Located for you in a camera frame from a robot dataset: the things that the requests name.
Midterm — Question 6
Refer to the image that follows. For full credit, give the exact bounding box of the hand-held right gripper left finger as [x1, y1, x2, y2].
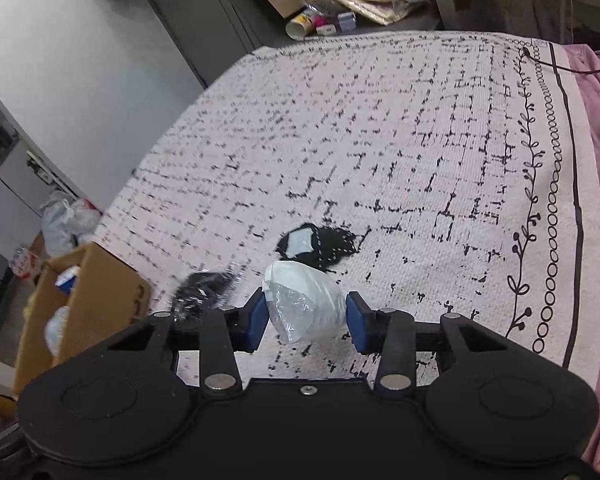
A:
[107, 287, 271, 400]

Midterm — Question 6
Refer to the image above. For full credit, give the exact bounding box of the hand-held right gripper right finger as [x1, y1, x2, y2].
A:
[346, 291, 533, 400]

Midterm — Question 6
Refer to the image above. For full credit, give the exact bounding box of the black item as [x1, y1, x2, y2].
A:
[171, 269, 241, 321]

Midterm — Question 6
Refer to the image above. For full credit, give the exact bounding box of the brown cardboard box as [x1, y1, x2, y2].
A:
[14, 241, 151, 396]

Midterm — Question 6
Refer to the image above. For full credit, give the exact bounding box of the blue purple tissue packet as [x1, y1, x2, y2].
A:
[54, 266, 81, 296]

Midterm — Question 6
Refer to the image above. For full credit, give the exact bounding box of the black cloth with white label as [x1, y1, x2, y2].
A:
[275, 222, 361, 272]

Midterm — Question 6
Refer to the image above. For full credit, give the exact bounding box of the white black patterned blanket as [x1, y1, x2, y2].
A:
[94, 30, 600, 381]

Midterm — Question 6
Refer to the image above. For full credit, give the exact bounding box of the white plastic bag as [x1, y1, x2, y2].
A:
[70, 199, 103, 246]

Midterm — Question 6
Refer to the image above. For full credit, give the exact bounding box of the blue grey plastic bag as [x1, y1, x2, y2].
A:
[40, 191, 75, 256]

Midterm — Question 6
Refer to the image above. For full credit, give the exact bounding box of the red white snack bag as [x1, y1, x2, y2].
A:
[10, 247, 43, 278]

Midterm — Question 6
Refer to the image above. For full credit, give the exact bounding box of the grey arched cabinet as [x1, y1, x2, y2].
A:
[0, 72, 95, 311]

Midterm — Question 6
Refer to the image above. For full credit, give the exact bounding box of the paper cup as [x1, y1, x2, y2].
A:
[286, 10, 317, 41]

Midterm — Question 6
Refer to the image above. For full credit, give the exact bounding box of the dark grey door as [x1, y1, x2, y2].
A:
[140, 0, 301, 88]

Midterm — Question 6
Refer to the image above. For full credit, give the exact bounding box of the black cable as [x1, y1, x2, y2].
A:
[521, 46, 600, 75]

